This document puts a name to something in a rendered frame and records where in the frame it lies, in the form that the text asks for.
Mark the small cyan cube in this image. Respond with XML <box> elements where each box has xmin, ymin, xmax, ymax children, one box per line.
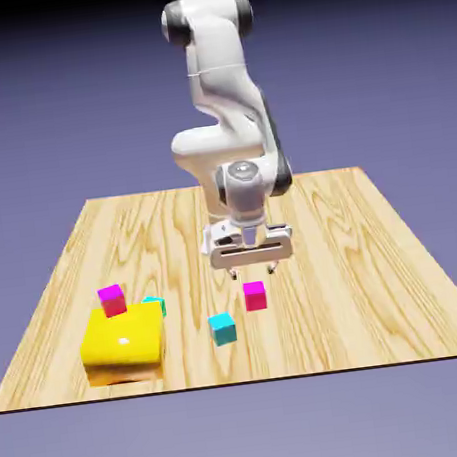
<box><xmin>206</xmin><ymin>310</ymin><xmax>240</xmax><ymax>349</ymax></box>
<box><xmin>140</xmin><ymin>294</ymin><xmax>169</xmax><ymax>321</ymax></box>

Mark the large yellow box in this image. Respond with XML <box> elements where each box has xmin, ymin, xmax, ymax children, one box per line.
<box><xmin>74</xmin><ymin>299</ymin><xmax>172</xmax><ymax>390</ymax></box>

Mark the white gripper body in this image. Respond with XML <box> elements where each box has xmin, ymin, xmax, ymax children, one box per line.
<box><xmin>207</xmin><ymin>234</ymin><xmax>297</xmax><ymax>273</ymax></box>

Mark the small magenta cube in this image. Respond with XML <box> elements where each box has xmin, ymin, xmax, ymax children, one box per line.
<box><xmin>241</xmin><ymin>280</ymin><xmax>269</xmax><ymax>313</ymax></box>
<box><xmin>96</xmin><ymin>282</ymin><xmax>129</xmax><ymax>320</ymax></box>

